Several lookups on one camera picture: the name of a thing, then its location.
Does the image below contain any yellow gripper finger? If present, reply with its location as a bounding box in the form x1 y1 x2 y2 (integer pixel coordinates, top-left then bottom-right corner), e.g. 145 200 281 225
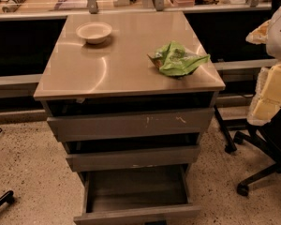
247 61 281 126
245 21 270 45

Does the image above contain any green rice chip bag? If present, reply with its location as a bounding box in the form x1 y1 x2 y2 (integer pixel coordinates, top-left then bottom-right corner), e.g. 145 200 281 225
148 41 210 77

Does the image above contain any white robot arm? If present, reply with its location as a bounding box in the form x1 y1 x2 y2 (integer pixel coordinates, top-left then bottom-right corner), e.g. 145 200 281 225
245 7 281 126

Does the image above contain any top drawer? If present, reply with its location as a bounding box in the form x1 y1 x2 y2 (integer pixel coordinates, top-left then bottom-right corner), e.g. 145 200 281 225
47 108 214 143

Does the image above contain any drawer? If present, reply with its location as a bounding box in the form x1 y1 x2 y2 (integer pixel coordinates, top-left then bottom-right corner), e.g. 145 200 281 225
74 165 200 225
66 145 200 172
47 108 214 143

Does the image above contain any grey drawer cabinet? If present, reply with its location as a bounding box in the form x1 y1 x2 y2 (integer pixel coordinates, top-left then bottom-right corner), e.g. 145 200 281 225
33 10 227 225

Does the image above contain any bottom drawer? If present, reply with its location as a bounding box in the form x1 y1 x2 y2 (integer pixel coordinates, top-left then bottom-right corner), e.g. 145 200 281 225
74 165 200 225

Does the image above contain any middle drawer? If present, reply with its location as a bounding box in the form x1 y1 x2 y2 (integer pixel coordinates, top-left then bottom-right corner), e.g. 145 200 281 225
66 145 200 172

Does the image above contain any black office chair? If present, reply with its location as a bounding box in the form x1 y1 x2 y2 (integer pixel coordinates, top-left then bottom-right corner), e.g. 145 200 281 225
233 0 281 197

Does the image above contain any white bowl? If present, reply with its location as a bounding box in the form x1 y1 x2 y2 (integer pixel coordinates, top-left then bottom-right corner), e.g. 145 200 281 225
76 22 112 44

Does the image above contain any black coiled tool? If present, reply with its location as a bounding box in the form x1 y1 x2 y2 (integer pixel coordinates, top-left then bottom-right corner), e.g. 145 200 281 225
2 0 26 13

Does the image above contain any black chair leg left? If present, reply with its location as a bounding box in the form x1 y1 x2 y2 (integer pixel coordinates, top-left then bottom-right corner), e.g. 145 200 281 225
0 190 15 206

